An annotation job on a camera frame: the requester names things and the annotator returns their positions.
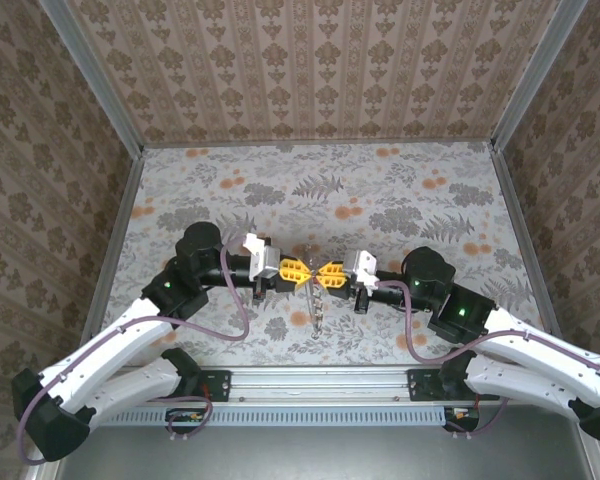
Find silver split key ring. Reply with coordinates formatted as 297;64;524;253
303;243;323;275

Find steel key ring plate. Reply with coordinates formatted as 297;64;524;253
304;243;327;342

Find floral patterned table cover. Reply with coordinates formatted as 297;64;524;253
87;142;554;369

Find grey metal shelf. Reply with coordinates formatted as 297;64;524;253
54;424;600;480

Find aluminium side rail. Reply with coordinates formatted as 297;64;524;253
77;149;146;372
489;142;572;366

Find long aluminium base rail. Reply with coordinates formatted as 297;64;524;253
54;363;592;407

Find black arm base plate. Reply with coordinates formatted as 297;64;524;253
144;368;232;403
408;368;481;403

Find thin aluminium wall rail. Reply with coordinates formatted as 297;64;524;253
142;138;496;150

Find slotted grey cable duct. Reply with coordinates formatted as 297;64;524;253
71;403;450;429

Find aluminium frame post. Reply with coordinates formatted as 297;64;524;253
38;0;147;157
490;0;590;151

